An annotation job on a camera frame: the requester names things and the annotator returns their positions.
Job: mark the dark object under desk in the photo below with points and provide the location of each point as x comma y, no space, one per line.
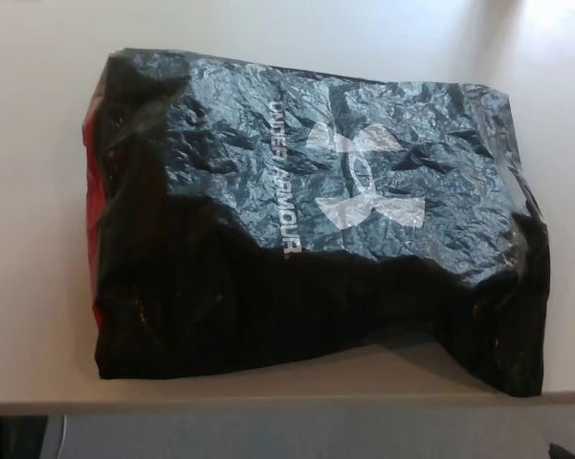
12,437

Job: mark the black Under Armour plastic bag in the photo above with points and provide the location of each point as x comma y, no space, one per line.
249,296

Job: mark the dark object below desk edge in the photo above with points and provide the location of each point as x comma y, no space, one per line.
573,445

